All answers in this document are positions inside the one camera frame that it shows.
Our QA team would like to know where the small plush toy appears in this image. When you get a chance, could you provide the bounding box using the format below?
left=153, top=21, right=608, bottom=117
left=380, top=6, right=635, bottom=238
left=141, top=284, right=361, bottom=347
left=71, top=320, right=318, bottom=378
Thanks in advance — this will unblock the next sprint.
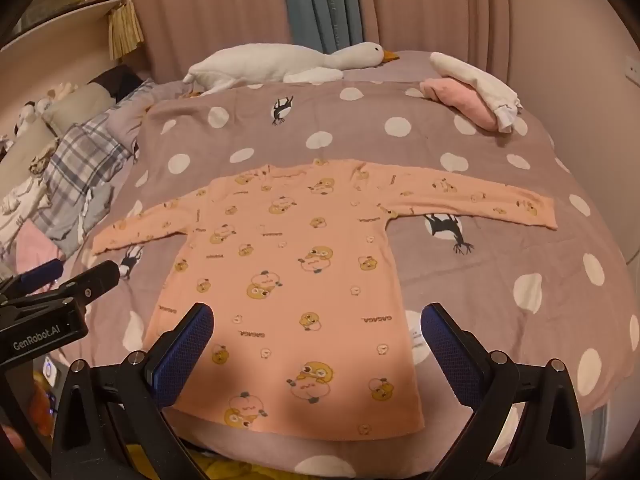
left=12, top=100, right=53, bottom=139

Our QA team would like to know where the person's yellow jacket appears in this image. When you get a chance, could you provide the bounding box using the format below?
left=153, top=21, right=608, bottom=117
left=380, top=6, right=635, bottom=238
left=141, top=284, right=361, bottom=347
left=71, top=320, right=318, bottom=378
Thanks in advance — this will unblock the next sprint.
left=125, top=442, right=311, bottom=480

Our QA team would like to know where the beige pillow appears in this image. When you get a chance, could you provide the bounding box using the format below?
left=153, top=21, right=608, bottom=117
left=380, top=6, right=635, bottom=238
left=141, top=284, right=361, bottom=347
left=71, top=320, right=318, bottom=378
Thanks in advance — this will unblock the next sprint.
left=42, top=81, right=119, bottom=136
left=0, top=120, right=68, bottom=187

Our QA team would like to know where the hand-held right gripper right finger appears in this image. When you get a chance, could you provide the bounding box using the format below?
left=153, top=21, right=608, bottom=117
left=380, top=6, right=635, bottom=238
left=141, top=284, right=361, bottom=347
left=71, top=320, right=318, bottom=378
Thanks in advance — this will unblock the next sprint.
left=420, top=302, right=588, bottom=480

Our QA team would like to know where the white shelf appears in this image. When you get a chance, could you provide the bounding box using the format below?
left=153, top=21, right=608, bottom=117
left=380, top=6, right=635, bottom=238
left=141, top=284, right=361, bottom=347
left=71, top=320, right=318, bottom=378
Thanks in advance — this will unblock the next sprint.
left=0, top=0, right=132, bottom=53

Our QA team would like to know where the dark cloth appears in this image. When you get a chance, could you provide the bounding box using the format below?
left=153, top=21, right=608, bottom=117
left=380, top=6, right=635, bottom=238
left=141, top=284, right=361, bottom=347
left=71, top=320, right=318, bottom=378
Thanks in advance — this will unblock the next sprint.
left=92, top=65, right=145, bottom=107

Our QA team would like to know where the pink curtain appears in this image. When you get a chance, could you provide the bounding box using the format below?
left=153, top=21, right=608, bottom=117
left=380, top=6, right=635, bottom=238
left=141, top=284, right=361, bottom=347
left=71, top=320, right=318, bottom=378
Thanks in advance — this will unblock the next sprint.
left=350, top=0, right=632, bottom=88
left=115, top=0, right=297, bottom=83

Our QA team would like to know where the mauve polka dot blanket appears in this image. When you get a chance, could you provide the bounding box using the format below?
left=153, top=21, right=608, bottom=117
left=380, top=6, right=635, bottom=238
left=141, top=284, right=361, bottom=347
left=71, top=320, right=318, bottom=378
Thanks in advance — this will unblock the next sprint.
left=65, top=50, right=640, bottom=480

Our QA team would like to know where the plaid blanket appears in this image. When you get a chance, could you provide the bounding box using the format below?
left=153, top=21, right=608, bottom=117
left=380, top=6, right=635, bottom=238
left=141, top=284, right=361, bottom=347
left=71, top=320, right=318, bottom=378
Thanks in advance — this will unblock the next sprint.
left=32, top=77, right=157, bottom=242

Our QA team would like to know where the yellow fringed cloth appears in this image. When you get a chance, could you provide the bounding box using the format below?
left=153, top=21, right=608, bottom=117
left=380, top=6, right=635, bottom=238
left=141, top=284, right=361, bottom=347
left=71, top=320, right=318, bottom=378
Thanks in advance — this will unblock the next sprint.
left=107, top=0, right=146, bottom=61

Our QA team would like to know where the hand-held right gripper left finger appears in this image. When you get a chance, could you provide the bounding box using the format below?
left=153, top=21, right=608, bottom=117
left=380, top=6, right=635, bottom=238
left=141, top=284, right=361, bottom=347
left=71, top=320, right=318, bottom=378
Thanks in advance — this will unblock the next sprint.
left=50, top=302, right=216, bottom=480

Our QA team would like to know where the white goose plush toy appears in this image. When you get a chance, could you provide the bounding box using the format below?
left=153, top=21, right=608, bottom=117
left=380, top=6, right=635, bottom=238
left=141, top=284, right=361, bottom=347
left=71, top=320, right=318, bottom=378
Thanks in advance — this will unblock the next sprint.
left=182, top=41, right=401, bottom=97

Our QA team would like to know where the blue-grey curtain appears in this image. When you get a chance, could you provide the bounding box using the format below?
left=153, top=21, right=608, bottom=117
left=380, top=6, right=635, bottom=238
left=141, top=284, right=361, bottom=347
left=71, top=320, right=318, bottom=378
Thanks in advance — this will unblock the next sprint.
left=281, top=0, right=364, bottom=57

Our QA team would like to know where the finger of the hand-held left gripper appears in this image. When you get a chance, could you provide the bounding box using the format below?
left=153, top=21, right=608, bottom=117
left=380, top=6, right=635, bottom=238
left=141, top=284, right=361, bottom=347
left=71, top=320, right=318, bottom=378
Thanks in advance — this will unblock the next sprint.
left=50, top=261, right=122, bottom=311
left=0, top=258, right=65, bottom=303

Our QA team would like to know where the pink garment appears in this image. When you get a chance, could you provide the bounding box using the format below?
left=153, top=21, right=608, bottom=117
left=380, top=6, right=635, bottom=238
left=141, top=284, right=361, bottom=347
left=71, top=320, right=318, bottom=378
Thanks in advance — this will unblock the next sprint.
left=0, top=220, right=67, bottom=281

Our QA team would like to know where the pink cartoon print shirt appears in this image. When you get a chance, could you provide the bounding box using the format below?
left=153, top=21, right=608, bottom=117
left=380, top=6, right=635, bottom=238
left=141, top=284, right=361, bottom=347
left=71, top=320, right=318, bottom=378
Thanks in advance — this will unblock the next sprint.
left=91, top=158, right=558, bottom=443

